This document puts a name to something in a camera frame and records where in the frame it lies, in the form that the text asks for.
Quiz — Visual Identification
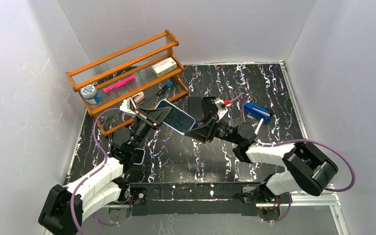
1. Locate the black phone case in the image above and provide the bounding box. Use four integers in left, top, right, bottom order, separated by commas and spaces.
202, 96, 218, 118

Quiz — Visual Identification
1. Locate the black phone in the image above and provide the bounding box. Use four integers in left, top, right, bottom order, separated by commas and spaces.
188, 96, 203, 121

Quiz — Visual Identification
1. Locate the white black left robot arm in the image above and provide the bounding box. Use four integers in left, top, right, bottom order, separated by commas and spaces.
38, 107, 172, 235

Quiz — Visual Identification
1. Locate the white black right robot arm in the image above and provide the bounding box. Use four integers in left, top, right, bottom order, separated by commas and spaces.
185, 114, 338, 200

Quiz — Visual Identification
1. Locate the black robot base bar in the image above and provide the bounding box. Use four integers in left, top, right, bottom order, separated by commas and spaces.
108, 182, 287, 222

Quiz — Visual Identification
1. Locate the phone in purple case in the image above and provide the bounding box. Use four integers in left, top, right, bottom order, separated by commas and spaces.
133, 148, 145, 165

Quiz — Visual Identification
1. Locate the white pink tape dispenser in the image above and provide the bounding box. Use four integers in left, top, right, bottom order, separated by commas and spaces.
131, 92, 145, 104

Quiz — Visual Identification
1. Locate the black blue marker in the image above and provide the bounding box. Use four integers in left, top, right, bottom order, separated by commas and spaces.
156, 81, 173, 96

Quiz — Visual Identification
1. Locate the white pen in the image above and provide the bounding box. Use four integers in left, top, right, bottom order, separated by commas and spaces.
255, 118, 264, 135

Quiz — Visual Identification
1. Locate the blue stapler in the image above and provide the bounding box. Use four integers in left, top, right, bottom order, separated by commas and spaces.
243, 102, 273, 122

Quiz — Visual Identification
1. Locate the orange wooden shelf rack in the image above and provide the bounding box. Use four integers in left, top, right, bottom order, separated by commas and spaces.
66, 29, 189, 136

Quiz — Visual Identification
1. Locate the pink comb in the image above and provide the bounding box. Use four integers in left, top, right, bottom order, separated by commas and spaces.
103, 75, 136, 93

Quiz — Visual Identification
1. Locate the white red small box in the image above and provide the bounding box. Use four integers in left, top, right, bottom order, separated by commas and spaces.
152, 57, 177, 77

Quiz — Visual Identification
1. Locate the blue white jar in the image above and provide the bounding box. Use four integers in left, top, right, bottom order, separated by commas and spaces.
80, 84, 101, 105

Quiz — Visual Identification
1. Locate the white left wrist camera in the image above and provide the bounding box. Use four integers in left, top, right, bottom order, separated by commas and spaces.
119, 99, 136, 117

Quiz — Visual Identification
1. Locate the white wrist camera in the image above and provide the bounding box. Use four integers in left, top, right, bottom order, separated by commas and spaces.
119, 99, 136, 117
214, 98, 231, 120

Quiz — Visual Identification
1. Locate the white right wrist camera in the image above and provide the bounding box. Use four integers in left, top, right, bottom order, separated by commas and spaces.
214, 98, 231, 120

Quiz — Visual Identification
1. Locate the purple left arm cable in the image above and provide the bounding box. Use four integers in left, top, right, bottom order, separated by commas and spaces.
70, 108, 124, 235

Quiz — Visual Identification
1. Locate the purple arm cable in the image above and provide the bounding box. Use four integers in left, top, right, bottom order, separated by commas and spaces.
228, 92, 356, 224
70, 108, 124, 235

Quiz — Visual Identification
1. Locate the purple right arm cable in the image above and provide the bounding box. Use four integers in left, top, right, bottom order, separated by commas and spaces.
228, 92, 356, 224

